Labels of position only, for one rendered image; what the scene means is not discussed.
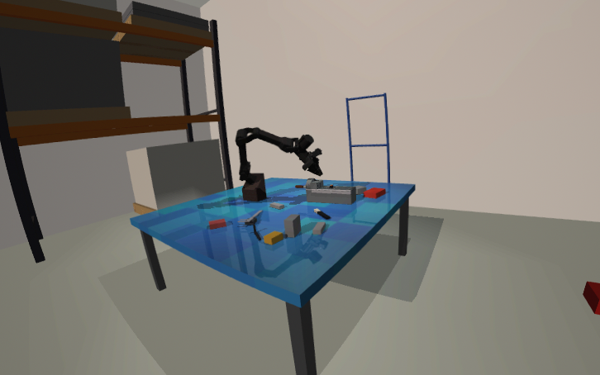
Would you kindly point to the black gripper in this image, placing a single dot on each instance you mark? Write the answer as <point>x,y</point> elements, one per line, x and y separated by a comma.
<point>311,163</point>

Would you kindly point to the orange-brown rectangular block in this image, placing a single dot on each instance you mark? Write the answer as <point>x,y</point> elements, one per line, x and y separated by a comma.
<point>273,237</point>

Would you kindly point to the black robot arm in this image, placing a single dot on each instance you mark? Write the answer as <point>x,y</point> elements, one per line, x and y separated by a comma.
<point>284,143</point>

